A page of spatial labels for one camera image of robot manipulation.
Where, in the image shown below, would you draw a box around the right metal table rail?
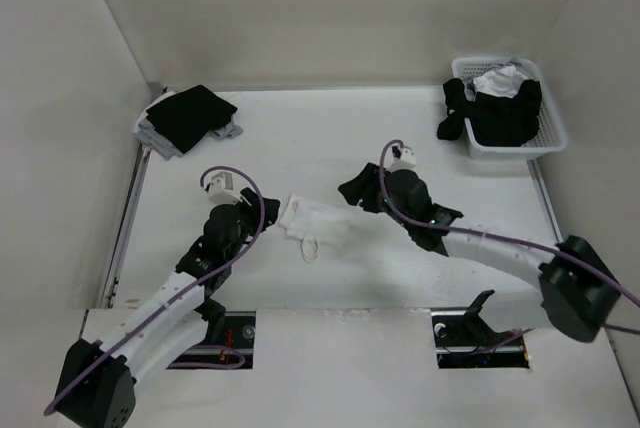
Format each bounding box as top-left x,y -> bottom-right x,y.
527,160 -> 564,242

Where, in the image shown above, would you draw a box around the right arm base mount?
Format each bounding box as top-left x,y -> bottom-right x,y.
431,290 -> 530,369

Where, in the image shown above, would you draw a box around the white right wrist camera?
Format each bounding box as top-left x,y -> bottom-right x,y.
388,145 -> 416,172

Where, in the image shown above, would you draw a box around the folded black tank top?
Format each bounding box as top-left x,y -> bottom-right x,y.
145,85 -> 238,155

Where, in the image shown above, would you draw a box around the white garment in basket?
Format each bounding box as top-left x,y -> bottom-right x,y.
472,65 -> 529,98

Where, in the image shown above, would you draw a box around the metal table rail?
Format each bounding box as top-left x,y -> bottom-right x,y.
527,160 -> 564,242
94,138 -> 151,308

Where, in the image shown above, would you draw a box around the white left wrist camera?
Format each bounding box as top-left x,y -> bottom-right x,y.
203,171 -> 241,206

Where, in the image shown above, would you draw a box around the white tank top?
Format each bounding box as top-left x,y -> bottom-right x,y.
278,194 -> 358,264

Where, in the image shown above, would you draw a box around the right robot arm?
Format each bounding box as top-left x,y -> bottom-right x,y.
338,163 -> 621,344

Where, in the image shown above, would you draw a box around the black tank top hanging out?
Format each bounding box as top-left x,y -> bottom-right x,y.
436,78 -> 472,141

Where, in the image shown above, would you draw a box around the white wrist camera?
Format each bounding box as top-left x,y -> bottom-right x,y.
203,171 -> 241,206
388,145 -> 416,172

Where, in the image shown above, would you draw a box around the black garments in basket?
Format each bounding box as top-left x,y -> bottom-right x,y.
469,80 -> 542,147

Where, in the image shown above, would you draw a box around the folded grey tank tops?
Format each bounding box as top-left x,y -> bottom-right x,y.
133,91 -> 243,160

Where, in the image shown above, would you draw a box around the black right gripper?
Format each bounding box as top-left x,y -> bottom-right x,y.
339,162 -> 414,229

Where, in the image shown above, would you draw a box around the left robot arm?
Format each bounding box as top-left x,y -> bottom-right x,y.
45,188 -> 280,427

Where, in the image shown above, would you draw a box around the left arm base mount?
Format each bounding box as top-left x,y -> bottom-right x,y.
169,300 -> 257,370

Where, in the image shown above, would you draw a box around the white plastic laundry basket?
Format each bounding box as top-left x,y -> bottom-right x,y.
451,55 -> 568,162

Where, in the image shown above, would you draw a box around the left metal table rail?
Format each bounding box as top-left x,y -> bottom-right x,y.
94,138 -> 151,308

